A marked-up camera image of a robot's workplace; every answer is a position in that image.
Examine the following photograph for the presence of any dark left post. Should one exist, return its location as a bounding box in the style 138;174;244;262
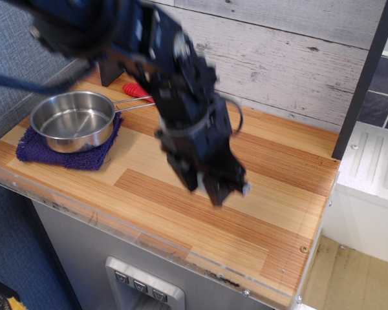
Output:
98;59;124;87

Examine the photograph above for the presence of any white toy sink unit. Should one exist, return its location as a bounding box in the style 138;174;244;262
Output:
323;122;388;262

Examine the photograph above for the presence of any purple towel cloth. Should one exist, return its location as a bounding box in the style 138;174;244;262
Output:
16;114;123;171

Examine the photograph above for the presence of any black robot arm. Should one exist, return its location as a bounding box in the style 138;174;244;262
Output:
14;1;250;205

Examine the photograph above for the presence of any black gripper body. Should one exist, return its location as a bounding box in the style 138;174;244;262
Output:
155;96;250;194

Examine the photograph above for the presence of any grey cube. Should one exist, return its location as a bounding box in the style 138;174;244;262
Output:
197;172;206;192

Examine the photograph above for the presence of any dark post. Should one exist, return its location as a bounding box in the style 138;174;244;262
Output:
98;59;124;87
332;1;388;160

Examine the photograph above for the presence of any clear acrylic edge guard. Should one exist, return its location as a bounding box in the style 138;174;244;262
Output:
0;157;338;309

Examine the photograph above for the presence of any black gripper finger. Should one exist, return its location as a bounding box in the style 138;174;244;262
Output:
202;175;237;207
167;154;198;192

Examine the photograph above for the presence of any red-handled metal fork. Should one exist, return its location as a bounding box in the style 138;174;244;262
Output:
122;83;154;103

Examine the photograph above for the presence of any black braided cable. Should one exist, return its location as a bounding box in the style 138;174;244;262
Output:
0;61;96;97

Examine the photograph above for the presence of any yellow black object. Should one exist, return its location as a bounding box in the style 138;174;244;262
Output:
0;293;27;310

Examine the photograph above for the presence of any stainless steel pot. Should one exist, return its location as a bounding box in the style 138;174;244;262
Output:
30;91;154;154

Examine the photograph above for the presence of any dark right post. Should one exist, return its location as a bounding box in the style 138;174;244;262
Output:
332;1;388;160

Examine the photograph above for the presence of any silver dispenser panel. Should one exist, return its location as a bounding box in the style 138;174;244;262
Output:
105;256;186;309

